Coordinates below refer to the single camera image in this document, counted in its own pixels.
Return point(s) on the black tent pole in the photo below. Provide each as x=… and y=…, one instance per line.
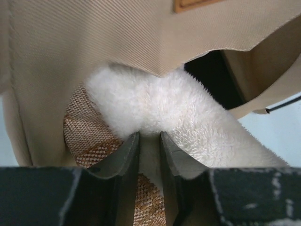
x=269, y=110

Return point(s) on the beige fabric pet tent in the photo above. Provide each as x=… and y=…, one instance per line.
x=246, y=53

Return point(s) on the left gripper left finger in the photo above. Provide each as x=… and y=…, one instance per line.
x=102, y=195

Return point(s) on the white fluffy pillow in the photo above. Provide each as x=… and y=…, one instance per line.
x=130, y=100

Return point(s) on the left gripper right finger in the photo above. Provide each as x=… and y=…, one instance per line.
x=195, y=195

